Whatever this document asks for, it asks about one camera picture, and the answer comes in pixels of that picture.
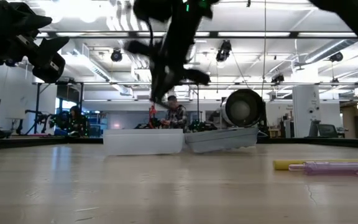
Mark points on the black background robot arm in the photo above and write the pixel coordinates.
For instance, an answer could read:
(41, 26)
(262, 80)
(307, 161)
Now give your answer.
(47, 117)

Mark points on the clear purple pen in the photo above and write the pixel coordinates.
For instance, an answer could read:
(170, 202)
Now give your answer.
(337, 168)

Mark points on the black office chair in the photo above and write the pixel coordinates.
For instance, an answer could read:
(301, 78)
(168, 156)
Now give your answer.
(327, 130)

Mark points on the translucent white supply box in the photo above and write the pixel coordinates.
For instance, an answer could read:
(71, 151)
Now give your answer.
(141, 143)

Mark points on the yellow highlighter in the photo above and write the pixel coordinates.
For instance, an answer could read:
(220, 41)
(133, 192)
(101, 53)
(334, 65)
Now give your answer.
(283, 165)

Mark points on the black ceiling spotlight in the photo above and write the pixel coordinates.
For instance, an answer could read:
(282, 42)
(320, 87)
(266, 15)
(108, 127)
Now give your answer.
(116, 56)
(277, 78)
(224, 51)
(336, 57)

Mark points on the black metal rack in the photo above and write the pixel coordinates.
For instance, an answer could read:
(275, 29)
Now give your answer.
(37, 109)

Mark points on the black table frame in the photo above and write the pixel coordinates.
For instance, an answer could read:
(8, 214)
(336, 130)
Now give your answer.
(322, 143)

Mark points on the red background object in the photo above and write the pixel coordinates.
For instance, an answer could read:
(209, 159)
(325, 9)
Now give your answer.
(152, 112)

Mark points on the person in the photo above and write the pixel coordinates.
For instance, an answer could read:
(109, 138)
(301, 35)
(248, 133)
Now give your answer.
(78, 123)
(176, 116)

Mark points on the black metal frame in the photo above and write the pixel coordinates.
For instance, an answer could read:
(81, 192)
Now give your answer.
(197, 105)

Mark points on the translucent grey box lid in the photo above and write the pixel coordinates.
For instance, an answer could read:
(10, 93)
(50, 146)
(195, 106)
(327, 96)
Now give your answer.
(222, 140)

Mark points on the white column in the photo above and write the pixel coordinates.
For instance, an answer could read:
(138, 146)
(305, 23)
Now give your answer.
(304, 105)

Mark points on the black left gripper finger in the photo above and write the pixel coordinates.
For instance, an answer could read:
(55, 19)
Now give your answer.
(53, 46)
(36, 21)

